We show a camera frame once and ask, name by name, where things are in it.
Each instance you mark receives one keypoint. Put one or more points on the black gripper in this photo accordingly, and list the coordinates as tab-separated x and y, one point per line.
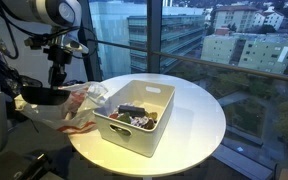
58	56

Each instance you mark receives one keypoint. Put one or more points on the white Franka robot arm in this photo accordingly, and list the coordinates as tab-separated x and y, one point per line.
40	10

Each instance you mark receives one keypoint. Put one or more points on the black bag on armchair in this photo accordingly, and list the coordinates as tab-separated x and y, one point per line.
7	80

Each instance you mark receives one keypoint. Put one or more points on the white plastic basket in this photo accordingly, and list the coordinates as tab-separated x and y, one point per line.
140	140

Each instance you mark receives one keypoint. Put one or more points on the red cloth item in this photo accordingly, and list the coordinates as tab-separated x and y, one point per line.
113	116

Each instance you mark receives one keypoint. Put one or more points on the green cloth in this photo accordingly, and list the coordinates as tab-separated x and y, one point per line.
124	118

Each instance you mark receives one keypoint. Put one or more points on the dark window mullion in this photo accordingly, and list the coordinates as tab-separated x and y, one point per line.
154	36

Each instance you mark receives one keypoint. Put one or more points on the round white table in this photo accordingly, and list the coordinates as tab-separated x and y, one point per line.
190	133

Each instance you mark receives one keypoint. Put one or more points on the grey window handrail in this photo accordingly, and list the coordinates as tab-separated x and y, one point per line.
234	67

